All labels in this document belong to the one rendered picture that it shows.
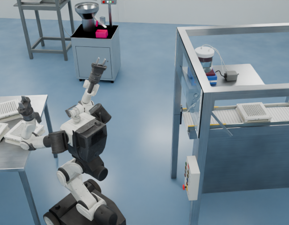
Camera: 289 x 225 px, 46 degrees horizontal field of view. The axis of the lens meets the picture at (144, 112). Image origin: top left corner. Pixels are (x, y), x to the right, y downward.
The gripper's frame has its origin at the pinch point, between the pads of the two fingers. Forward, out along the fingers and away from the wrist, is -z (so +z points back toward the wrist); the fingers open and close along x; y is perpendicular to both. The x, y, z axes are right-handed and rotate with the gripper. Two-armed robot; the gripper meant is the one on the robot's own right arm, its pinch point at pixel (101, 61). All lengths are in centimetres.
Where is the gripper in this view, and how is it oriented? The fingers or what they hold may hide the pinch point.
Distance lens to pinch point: 268.2
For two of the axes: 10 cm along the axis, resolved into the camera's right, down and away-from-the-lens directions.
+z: -3.9, 7.6, 5.1
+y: -3.4, -6.4, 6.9
